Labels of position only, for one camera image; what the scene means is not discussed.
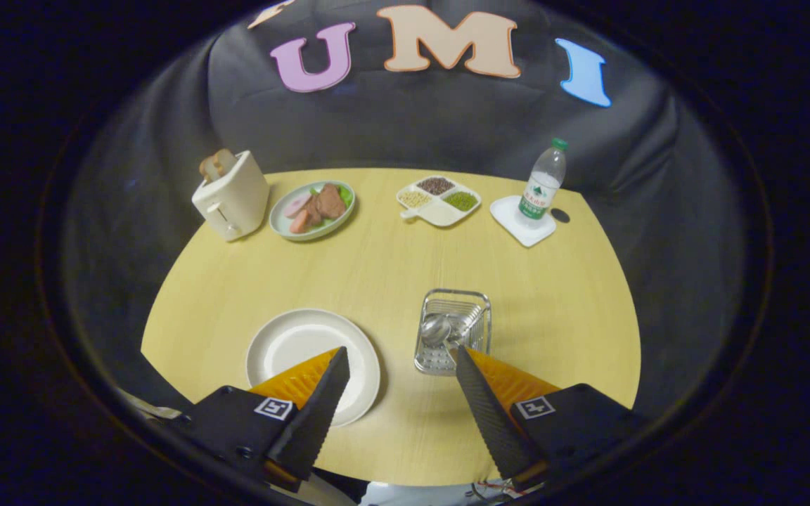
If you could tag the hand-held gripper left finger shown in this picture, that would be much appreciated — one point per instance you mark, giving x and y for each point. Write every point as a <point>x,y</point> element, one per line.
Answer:
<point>313,414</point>

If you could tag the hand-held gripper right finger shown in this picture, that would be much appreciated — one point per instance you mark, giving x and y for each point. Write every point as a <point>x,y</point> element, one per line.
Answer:
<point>489,414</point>

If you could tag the large white plate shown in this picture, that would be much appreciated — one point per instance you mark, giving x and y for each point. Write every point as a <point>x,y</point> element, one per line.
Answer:
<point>292,344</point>

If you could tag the green food plate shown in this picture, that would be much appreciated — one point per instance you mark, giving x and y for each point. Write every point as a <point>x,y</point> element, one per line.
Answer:
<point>328,226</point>

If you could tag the red sausage slice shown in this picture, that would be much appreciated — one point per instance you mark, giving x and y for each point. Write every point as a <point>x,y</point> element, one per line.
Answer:
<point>299,222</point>

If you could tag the white square coaster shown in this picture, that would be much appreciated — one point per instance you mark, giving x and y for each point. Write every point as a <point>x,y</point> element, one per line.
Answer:
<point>507,214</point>

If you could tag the white divided dish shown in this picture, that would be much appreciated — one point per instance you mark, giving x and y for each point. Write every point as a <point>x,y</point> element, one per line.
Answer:
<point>436,214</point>

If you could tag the pink ham slice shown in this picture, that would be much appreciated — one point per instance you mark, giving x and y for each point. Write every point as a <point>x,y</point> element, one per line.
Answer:
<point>297,204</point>

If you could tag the brown beef slice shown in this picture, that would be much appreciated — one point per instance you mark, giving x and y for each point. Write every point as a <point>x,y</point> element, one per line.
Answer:
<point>330,202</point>

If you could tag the pile of green beans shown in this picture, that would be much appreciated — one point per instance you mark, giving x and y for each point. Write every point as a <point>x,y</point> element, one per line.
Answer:
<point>461,201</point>

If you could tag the green lettuce leaf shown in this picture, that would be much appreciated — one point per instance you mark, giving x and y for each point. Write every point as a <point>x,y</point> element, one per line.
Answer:
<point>346,194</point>

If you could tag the clear plastic water bottle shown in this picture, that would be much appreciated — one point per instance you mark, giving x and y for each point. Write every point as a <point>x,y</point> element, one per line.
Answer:
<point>540,193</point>

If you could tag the pile of yellow beans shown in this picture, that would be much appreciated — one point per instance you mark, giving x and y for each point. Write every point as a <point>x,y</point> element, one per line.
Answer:
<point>415,199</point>

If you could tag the white toaster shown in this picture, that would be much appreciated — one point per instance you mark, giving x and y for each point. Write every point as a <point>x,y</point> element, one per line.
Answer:
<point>240,193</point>

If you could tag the pile of brown beans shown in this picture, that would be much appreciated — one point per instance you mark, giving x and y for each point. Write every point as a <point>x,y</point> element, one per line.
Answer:
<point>436,185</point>

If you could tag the toast slice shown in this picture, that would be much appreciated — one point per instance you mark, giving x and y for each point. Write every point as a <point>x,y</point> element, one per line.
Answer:
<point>208,167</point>
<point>226,160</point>

